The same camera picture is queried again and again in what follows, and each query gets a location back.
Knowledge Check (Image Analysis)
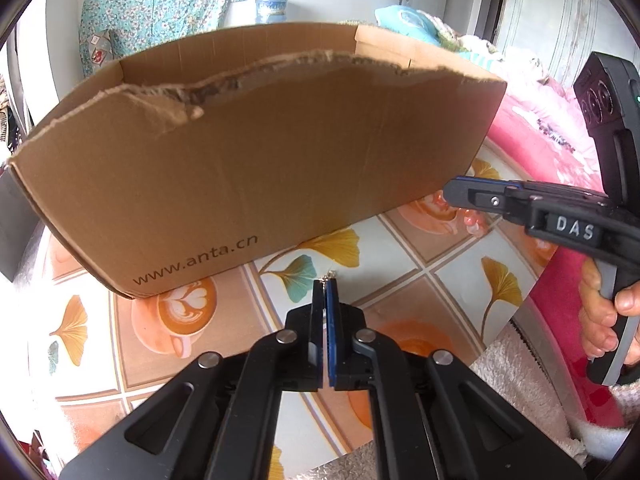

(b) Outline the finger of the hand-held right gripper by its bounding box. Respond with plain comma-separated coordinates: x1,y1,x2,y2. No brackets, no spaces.
444,177,534,232
462,176,621,209

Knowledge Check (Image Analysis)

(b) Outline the cream crumpled cloth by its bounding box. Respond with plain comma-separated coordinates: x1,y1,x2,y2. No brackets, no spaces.
440,25,553,83

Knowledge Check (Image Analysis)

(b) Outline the brown cardboard box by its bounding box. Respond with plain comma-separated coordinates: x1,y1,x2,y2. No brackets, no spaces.
7,21,508,301

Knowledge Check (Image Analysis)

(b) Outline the dark cabinet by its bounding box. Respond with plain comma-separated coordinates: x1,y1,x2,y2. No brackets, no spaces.
0,167,42,284

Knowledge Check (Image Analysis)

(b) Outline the blue floral pillow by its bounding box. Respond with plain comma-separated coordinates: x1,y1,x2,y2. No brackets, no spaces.
375,4,444,47

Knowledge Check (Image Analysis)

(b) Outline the pink orange bead bracelet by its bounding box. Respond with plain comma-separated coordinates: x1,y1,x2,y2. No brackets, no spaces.
462,209,494,237

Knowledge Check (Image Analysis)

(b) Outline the white panelled door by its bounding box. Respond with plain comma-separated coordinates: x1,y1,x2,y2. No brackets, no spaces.
500,0,618,77

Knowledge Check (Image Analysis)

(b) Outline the person's right hand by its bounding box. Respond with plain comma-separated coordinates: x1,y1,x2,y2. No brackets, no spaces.
578,255,640,362

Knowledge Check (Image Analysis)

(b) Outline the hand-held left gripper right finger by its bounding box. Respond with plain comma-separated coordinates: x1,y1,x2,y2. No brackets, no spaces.
325,280,586,480

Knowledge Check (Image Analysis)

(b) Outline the grey patterned bag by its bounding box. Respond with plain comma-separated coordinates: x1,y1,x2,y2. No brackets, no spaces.
80,27,112,66

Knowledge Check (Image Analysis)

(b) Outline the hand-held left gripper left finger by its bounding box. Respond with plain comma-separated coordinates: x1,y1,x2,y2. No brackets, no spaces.
59,280,327,480

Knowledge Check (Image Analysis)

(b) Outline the teal floral hanging cloth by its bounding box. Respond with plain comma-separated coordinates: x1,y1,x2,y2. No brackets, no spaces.
79,0,246,79

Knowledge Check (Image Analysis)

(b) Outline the blue water jug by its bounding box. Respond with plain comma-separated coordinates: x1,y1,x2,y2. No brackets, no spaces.
255,0,290,25

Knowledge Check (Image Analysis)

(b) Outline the pink floral blanket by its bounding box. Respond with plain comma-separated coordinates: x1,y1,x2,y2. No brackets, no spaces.
487,72,640,426

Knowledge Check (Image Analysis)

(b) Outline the white fleece clothing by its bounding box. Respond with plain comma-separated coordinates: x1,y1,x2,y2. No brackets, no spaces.
470,327,640,467

